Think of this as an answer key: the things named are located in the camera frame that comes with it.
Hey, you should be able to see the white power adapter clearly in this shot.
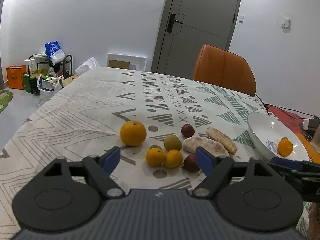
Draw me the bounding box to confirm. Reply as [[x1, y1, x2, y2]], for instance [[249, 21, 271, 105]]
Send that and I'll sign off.
[[302, 118, 320, 131]]

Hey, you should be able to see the dark red plum back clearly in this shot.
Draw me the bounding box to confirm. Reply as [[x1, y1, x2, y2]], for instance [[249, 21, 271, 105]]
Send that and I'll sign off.
[[181, 124, 195, 138]]

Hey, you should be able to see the orange leather chair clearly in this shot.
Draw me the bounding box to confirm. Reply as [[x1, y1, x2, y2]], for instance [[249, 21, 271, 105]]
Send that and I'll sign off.
[[193, 44, 257, 96]]

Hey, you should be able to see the patterned white tablecloth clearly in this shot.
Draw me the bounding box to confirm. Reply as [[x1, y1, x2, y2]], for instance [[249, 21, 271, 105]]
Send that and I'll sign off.
[[1, 68, 265, 239]]

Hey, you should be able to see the small yellow-green fruit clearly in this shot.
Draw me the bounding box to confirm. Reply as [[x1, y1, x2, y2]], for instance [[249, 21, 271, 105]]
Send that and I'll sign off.
[[145, 147, 165, 167]]

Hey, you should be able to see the black metal shoe rack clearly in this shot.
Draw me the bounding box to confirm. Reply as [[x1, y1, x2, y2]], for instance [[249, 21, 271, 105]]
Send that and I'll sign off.
[[25, 54, 73, 94]]

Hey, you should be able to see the orange paper bag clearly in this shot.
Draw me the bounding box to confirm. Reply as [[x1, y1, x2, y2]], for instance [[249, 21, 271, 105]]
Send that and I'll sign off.
[[7, 66, 27, 90]]

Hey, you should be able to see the red orange cartoon mat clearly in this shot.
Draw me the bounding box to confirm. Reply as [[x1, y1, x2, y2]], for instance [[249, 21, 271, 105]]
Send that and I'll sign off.
[[266, 104, 319, 164]]

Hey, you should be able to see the green box on floor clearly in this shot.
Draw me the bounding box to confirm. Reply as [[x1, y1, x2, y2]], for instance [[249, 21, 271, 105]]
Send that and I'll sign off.
[[23, 73, 33, 93]]

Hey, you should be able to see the grey door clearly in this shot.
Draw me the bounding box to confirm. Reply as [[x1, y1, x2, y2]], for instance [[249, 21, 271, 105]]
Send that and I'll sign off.
[[151, 0, 241, 79]]

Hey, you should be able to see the dark red plum front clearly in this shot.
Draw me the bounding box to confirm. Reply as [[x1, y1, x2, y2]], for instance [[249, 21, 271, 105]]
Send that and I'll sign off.
[[183, 154, 200, 173]]

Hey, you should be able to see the black door lock handle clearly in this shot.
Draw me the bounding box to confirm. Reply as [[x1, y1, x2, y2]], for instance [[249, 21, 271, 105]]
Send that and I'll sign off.
[[167, 13, 183, 33]]

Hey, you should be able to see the large orange front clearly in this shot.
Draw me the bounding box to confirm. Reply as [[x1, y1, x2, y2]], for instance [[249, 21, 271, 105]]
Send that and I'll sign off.
[[277, 137, 293, 157]]

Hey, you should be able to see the clear plastic bag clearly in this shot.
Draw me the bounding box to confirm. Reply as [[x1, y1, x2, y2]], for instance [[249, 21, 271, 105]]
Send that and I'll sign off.
[[75, 57, 100, 75]]

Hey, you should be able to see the large orange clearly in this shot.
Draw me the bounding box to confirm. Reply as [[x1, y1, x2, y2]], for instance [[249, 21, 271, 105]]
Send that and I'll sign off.
[[277, 137, 293, 157], [120, 120, 146, 147]]

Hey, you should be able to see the small white wall switch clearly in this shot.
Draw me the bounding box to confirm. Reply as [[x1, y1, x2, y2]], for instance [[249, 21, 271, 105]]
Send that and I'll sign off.
[[239, 15, 245, 23]]

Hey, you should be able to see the frosted drinking glass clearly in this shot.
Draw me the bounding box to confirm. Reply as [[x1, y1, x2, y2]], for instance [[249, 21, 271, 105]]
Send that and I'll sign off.
[[310, 125, 320, 153]]

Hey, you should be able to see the white ceramic plate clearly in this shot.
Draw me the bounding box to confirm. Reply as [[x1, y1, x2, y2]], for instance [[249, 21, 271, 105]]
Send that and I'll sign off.
[[247, 112, 309, 161]]

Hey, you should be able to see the dark red plum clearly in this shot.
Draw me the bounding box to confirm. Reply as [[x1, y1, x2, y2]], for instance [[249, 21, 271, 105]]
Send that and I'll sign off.
[[181, 124, 195, 138], [183, 154, 200, 173]]

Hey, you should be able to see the blue white plastic bag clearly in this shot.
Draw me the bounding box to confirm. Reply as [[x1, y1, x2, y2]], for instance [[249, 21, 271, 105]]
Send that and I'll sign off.
[[44, 41, 65, 65]]

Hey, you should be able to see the black cable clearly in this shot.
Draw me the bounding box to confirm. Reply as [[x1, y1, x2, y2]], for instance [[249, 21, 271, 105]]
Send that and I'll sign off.
[[254, 93, 320, 120]]

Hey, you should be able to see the person's right hand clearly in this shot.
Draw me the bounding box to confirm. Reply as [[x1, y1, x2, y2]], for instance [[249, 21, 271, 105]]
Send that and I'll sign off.
[[307, 203, 320, 240]]

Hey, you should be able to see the white plastic bag on floor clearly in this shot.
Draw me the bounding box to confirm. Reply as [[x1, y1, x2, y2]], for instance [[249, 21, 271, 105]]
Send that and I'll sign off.
[[37, 74, 64, 107]]

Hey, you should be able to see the small yellow mandarin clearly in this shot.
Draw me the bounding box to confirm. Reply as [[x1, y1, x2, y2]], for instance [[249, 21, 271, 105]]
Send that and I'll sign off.
[[165, 150, 183, 168]]

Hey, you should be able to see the white foam packaging board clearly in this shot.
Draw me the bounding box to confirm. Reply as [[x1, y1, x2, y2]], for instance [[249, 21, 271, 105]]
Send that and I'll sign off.
[[107, 53, 147, 71]]

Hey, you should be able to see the green floor rug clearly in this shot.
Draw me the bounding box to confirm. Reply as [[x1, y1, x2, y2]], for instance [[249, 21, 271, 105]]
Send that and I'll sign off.
[[0, 90, 13, 113]]

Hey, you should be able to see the green kiwi fruit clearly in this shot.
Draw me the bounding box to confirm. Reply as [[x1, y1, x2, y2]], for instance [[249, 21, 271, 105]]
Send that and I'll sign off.
[[163, 135, 182, 152]]

